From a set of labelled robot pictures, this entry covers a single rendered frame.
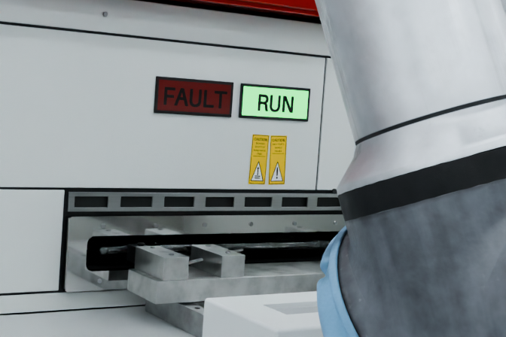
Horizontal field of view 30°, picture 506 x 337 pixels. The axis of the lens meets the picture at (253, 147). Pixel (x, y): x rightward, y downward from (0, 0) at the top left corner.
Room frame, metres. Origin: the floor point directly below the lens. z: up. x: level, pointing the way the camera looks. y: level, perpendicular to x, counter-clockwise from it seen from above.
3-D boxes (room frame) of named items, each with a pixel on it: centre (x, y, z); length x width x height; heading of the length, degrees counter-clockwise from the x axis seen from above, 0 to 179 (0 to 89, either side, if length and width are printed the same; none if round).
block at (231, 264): (1.20, 0.04, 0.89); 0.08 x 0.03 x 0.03; 33
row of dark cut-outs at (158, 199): (1.29, 0.04, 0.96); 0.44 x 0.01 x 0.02; 123
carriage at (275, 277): (1.24, -0.03, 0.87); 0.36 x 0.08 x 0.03; 123
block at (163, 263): (1.16, 0.10, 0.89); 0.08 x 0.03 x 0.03; 33
